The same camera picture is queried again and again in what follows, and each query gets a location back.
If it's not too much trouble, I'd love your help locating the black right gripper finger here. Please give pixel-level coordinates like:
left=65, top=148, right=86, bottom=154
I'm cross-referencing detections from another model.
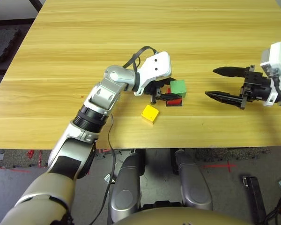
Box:
left=205, top=90, right=244, bottom=106
left=212, top=66, right=249, bottom=78

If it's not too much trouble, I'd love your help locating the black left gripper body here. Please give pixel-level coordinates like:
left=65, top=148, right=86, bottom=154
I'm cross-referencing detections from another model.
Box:
left=145, top=78, right=172, bottom=105

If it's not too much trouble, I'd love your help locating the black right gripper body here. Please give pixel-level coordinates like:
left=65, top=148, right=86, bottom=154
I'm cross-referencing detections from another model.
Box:
left=240, top=65, right=275, bottom=111

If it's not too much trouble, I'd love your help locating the red wooden block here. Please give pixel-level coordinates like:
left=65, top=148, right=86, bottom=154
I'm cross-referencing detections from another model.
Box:
left=166, top=88, right=183, bottom=105

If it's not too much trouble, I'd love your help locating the green wooden block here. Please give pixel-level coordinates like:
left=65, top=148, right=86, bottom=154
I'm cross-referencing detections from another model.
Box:
left=170, top=79, right=187, bottom=98

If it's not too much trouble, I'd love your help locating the yellow wooden block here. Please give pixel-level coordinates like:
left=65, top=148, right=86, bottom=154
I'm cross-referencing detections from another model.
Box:
left=140, top=105, right=160, bottom=125

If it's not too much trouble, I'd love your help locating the speckled grey floor mat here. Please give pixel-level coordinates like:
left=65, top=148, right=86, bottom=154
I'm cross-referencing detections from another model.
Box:
left=195, top=147, right=272, bottom=163
left=0, top=149, right=55, bottom=168

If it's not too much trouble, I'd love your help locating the grey right robot leg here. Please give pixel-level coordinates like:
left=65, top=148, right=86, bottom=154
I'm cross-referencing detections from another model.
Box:
left=174, top=150, right=214, bottom=211

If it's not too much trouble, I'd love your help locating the grey robot leg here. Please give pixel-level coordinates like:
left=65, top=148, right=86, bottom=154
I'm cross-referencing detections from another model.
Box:
left=174, top=150, right=214, bottom=211
left=107, top=150, right=146, bottom=223

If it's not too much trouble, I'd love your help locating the grey left robot leg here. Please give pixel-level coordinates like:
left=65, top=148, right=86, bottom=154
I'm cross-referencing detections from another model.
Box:
left=107, top=150, right=146, bottom=223

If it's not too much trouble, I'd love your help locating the black box on floor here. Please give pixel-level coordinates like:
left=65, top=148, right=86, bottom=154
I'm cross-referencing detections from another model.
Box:
left=242, top=175, right=268, bottom=225

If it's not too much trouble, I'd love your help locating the beige robot torso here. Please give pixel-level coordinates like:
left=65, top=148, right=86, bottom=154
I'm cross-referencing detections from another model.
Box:
left=117, top=201, right=253, bottom=225

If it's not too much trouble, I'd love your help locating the black foam floor mat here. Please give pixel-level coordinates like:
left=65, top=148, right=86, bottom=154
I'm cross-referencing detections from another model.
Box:
left=0, top=28, right=22, bottom=69

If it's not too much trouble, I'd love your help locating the red tape line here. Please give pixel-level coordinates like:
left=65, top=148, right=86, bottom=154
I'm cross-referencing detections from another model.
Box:
left=0, top=165, right=30, bottom=173

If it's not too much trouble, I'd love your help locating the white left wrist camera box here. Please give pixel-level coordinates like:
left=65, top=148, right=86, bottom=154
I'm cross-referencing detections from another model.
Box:
left=133, top=51, right=172, bottom=97

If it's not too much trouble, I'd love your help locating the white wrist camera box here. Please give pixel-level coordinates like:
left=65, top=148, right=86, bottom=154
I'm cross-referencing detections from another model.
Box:
left=259, top=42, right=281, bottom=107
left=133, top=51, right=172, bottom=97

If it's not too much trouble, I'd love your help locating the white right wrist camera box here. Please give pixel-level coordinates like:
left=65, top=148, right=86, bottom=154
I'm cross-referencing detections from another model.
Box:
left=259, top=42, right=281, bottom=107

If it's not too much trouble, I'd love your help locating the black left wrist camera cable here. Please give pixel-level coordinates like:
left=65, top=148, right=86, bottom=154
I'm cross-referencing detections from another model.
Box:
left=122, top=45, right=160, bottom=78

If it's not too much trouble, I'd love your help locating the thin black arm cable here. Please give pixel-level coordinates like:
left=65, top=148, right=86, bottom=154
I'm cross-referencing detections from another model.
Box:
left=90, top=114, right=117, bottom=225

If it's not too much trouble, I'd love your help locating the black cable bundle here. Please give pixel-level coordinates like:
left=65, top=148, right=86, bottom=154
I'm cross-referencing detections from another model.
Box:
left=264, top=184, right=281, bottom=225

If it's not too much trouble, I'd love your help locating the black metal table frame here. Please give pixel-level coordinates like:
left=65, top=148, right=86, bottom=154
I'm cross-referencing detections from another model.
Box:
left=0, top=0, right=47, bottom=27

